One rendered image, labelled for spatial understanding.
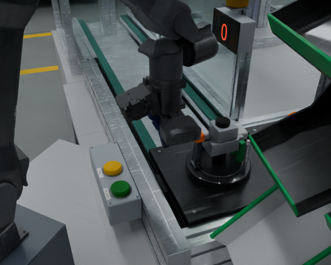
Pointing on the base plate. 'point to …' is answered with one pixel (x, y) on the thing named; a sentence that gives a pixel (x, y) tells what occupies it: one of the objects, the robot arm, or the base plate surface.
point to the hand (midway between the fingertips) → (165, 132)
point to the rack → (321, 84)
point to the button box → (105, 183)
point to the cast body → (222, 136)
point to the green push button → (120, 188)
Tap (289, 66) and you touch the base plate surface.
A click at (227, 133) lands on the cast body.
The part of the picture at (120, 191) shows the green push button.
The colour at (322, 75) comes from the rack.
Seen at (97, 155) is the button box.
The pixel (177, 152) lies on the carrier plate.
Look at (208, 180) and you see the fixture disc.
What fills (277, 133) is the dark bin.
